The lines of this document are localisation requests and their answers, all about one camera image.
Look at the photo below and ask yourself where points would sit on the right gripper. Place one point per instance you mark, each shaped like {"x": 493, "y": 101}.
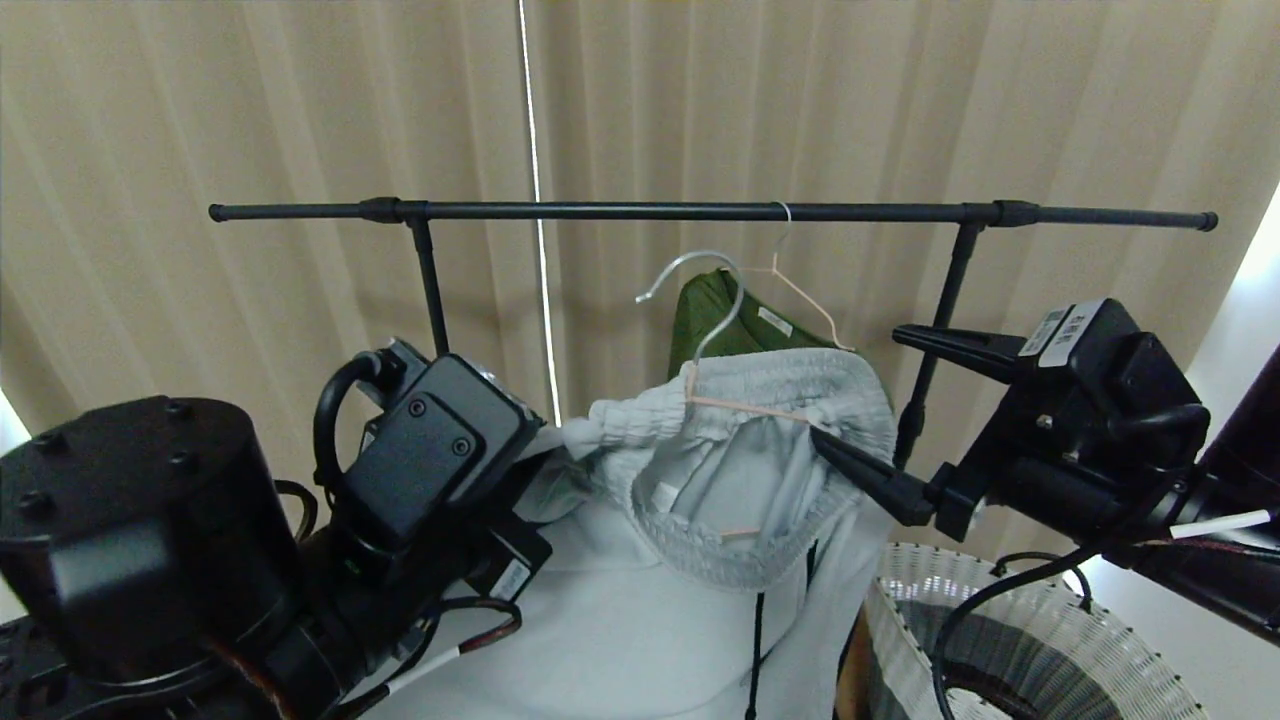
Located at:
{"x": 1080, "y": 500}

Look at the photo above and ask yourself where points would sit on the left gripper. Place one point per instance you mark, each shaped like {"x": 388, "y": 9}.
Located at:
{"x": 510, "y": 565}

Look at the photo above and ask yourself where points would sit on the pale grey shorts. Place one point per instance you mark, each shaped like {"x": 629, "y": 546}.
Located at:
{"x": 640, "y": 620}

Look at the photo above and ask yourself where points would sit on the pink clothes hanger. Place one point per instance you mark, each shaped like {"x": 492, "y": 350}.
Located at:
{"x": 815, "y": 310}
{"x": 750, "y": 410}

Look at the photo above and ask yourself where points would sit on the green long-sleeved shirt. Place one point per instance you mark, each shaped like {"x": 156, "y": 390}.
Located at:
{"x": 715, "y": 320}

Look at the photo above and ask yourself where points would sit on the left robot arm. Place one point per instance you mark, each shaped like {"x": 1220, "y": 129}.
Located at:
{"x": 140, "y": 540}

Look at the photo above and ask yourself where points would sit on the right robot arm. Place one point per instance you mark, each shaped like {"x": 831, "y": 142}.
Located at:
{"x": 1240, "y": 500}

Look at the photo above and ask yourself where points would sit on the white laundry basket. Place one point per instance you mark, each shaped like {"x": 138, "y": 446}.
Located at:
{"x": 1090, "y": 640}

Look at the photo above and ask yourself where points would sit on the black clothes rack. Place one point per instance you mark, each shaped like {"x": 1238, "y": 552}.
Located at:
{"x": 600, "y": 211}

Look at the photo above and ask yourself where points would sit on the beige curtain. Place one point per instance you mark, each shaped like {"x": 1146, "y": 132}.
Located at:
{"x": 200, "y": 150}

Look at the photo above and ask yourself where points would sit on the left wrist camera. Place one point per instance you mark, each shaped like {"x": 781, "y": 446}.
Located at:
{"x": 440, "y": 450}

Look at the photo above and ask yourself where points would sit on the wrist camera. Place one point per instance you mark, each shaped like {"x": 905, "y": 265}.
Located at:
{"x": 440, "y": 450}
{"x": 1090, "y": 350}

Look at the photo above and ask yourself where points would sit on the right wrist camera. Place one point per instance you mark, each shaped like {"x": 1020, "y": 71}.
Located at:
{"x": 1090, "y": 350}

